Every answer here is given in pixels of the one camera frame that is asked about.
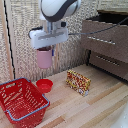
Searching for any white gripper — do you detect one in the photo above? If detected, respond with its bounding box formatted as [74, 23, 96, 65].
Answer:
[28, 25, 70, 57]

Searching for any pink mug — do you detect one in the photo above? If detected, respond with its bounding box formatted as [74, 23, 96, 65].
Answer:
[36, 46, 54, 70]

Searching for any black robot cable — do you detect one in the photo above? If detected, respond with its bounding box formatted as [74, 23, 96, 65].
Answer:
[68, 16, 128, 37]

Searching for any red shopping basket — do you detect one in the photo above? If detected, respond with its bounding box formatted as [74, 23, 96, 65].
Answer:
[0, 77, 51, 128]

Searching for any colourful patterned box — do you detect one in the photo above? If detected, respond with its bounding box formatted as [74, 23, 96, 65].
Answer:
[65, 69, 92, 97]

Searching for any brown wooden drawer cabinet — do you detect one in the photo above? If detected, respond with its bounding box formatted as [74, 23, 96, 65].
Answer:
[80, 9, 128, 82]

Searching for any red bowl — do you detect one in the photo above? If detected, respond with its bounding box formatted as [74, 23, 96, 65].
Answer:
[35, 78, 54, 94]

